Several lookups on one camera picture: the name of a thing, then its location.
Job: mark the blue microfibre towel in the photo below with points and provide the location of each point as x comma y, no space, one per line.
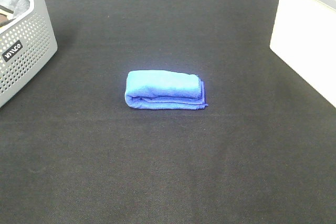
160,89

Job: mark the grey perforated laundry basket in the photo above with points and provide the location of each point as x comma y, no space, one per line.
27,44

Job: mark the white plastic storage bin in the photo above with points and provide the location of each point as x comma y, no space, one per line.
303,36

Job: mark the grey cloth in basket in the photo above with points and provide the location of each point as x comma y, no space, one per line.
14,7

